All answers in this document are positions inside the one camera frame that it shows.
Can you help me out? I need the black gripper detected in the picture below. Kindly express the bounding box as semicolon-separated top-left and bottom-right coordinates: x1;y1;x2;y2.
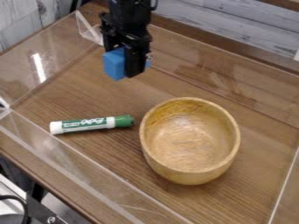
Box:
99;0;154;78

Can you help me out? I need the blue block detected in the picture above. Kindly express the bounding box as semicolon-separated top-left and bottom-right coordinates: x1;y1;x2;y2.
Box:
103;47;145;81

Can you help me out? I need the green and white marker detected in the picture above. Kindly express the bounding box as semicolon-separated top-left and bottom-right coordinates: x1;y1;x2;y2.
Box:
50;115;135;135

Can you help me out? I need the brown wooden bowl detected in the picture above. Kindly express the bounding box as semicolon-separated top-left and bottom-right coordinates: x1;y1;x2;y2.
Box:
139;97;241;186

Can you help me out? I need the clear acrylic tray wall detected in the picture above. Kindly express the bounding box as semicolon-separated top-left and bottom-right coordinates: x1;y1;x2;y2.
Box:
0;16;299;224

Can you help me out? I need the black cable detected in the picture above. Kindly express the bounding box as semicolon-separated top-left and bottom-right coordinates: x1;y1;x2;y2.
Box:
0;194;33;224

